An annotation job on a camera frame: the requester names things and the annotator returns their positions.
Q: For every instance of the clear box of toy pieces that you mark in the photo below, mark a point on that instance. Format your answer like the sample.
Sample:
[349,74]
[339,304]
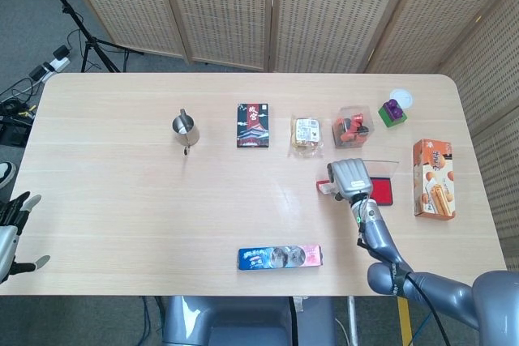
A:
[352,129]

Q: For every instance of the white power strip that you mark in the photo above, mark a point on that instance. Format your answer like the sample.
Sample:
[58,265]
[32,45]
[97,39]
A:
[57,64]

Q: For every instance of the orange biscuit stick box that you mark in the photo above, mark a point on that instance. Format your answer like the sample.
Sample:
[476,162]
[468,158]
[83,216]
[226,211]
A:
[436,180]

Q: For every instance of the white and red stamp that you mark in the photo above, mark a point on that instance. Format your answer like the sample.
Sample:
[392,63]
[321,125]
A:
[325,188]

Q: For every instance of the dark palace print box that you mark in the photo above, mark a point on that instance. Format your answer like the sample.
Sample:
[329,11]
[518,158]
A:
[252,127]

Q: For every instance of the white shoe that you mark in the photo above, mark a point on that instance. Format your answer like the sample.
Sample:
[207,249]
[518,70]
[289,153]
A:
[6,173]

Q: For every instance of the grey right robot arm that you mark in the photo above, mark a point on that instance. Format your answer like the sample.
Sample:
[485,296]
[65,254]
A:
[383,273]

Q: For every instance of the black tripod stand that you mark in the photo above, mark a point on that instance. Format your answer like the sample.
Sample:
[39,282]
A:
[87,40]

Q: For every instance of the green and purple toy block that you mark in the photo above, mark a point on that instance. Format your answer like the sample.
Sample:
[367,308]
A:
[392,113]

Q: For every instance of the black floor box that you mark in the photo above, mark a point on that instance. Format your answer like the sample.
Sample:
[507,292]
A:
[14,131]

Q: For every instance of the silver table leg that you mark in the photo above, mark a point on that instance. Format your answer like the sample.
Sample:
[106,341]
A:
[352,321]

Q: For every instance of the packaged bread snack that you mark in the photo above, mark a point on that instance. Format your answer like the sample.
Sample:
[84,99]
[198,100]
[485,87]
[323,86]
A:
[307,133]

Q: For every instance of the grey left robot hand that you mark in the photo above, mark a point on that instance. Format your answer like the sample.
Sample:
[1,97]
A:
[6,238]

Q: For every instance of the stainless steel milk pitcher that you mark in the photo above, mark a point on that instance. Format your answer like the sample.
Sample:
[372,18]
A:
[184,131]

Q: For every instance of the blue Oreo cookie box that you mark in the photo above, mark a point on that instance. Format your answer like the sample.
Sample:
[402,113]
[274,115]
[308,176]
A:
[280,257]

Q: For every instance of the red box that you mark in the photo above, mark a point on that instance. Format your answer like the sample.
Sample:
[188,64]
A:
[383,192]

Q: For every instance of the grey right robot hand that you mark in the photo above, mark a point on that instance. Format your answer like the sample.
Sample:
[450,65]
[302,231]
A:
[350,180]

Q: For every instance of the grey robot torso base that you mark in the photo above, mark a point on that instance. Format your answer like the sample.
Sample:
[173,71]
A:
[243,321]

